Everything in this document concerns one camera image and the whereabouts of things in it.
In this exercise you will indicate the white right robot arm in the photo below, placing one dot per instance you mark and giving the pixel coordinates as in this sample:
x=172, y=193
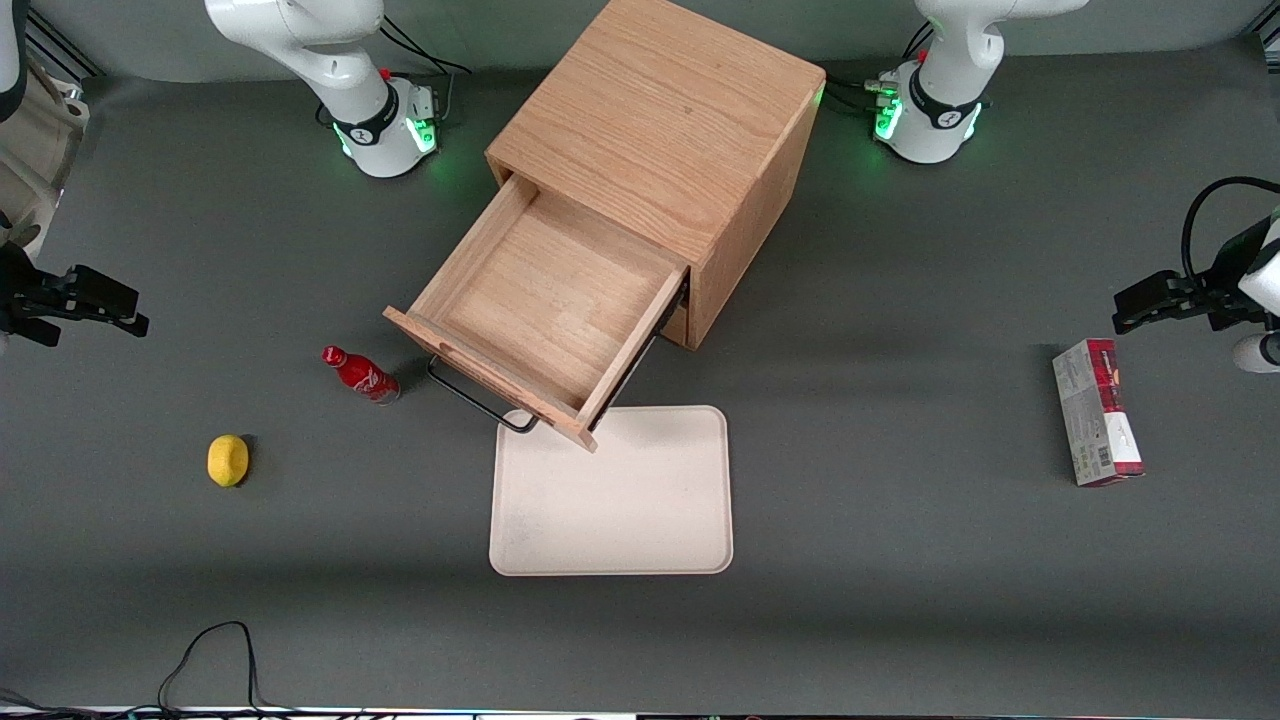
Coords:
x=340, y=70

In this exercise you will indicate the beige blurry metal fixture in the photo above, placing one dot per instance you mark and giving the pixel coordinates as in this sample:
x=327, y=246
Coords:
x=35, y=150

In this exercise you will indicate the wooden drawer cabinet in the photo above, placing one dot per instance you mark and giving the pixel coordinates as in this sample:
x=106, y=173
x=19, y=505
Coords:
x=680, y=100

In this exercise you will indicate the red cola bottle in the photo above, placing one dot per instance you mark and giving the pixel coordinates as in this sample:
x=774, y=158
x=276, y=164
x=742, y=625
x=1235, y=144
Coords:
x=362, y=377

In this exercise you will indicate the grey and red carton box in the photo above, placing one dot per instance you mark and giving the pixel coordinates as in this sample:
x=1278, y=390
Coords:
x=1095, y=420

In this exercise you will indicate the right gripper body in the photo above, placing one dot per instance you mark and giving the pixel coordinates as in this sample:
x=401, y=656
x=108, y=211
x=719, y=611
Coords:
x=22, y=296

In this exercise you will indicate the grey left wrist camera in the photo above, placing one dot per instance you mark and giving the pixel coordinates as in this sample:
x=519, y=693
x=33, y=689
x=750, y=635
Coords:
x=1258, y=353

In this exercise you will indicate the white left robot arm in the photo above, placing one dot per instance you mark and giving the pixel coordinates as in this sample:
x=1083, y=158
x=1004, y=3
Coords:
x=945, y=90

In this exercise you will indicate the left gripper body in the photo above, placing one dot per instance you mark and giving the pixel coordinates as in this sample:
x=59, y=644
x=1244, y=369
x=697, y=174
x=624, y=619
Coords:
x=1216, y=283

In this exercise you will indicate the yellow lemon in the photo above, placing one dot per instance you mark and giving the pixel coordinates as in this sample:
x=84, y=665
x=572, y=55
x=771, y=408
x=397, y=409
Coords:
x=228, y=461

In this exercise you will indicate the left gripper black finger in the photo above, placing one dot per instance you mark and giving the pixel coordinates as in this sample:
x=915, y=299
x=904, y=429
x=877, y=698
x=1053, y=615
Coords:
x=1140, y=318
x=1150, y=292

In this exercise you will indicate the aluminium frame rail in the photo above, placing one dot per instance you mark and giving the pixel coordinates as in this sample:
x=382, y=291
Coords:
x=1268, y=40
x=60, y=50

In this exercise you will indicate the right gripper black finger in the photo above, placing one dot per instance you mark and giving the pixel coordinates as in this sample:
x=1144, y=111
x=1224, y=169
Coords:
x=130, y=323
x=102, y=293

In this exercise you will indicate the beige plastic tray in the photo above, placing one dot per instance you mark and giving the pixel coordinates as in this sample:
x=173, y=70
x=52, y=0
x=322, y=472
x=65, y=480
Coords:
x=620, y=500

